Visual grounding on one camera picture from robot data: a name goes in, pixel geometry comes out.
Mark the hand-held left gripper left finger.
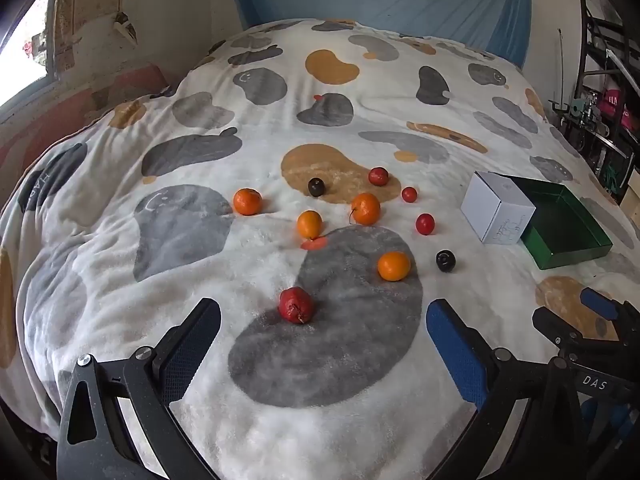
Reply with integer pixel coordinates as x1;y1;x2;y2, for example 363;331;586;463
56;298;223;480

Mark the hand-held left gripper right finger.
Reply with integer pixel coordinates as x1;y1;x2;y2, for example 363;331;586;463
425;298;588;480

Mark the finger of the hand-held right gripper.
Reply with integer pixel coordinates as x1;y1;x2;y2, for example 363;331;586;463
581;287;640;342
531;306;621;361

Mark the green tray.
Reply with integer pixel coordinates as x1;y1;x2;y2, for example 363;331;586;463
500;175;614;271

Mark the orange tangerine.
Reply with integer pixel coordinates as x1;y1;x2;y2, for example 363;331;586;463
233;188;263;216
297;210;323;240
377;251;412;282
349;192;382;226

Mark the beige cabinet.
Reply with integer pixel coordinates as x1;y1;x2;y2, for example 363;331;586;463
617;167;640;221

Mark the white cardboard box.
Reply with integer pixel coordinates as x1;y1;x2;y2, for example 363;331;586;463
460;170;537;245

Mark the sewing machine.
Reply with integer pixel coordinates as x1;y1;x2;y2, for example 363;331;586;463
550;87;608;131

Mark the pink bag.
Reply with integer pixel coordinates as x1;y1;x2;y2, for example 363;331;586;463
597;87;631;121

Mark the white spotted blanket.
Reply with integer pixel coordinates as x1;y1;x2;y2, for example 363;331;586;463
0;19;640;480

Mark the thin metal rod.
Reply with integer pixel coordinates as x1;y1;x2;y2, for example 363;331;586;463
556;29;571;111

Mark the pink bed sheet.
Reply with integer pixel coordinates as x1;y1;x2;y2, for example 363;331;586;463
0;62;171;191

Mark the black metal rack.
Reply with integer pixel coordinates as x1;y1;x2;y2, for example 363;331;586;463
575;0;640;201

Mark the folded paper scrap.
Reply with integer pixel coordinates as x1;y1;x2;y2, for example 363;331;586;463
112;10;138;43

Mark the window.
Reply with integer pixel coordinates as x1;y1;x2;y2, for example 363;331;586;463
0;0;56;106

